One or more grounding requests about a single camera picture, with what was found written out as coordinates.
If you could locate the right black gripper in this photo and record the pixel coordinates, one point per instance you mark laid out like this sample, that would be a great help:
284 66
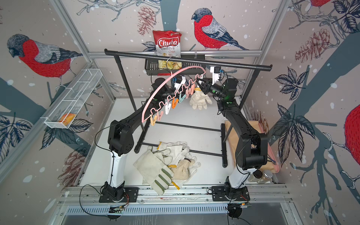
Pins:
206 86

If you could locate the pink clip hanger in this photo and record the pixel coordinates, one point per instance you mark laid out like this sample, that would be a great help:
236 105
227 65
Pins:
155 104

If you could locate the black clothes rack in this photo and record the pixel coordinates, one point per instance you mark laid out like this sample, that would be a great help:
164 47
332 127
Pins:
256 68

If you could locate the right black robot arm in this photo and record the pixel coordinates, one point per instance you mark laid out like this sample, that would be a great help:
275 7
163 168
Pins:
252 147

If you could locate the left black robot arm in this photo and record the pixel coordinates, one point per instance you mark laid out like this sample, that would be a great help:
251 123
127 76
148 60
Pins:
121 142

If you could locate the orange clothespin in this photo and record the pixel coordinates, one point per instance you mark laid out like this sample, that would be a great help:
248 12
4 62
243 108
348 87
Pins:
175 101

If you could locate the white clothespin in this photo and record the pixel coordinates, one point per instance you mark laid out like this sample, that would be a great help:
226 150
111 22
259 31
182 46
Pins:
167 107

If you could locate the mint green clothespin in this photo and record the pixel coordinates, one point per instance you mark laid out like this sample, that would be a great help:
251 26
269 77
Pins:
182 97

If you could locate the yellow clothespin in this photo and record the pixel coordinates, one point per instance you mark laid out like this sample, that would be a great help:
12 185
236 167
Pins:
153 119

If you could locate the red cassava chips bag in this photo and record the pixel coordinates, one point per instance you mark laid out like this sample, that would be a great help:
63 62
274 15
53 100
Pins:
168 44

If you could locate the white yellow-trim work glove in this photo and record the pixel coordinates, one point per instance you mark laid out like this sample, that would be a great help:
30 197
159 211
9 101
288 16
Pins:
171 153

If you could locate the green-striped leather glove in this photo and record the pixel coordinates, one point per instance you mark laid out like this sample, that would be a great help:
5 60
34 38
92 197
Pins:
155 172

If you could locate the glass spice jar dark lid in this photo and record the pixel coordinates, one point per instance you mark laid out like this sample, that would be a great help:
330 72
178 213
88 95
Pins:
255 176

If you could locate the orange snack packet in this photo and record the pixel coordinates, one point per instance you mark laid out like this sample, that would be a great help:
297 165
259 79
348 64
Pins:
67 118

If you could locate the tan pink-edged placemat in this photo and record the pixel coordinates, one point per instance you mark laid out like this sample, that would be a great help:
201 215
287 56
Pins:
261 127

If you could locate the glass spice jar silver lid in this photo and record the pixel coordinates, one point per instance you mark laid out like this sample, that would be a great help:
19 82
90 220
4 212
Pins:
267 176

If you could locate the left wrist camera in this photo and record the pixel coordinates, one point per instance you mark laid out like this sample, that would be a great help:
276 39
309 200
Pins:
179 81

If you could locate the dark wall basket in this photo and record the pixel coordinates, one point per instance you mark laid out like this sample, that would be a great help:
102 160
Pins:
152 68

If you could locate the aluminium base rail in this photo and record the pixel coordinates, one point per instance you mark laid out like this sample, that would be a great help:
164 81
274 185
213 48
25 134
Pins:
193 199

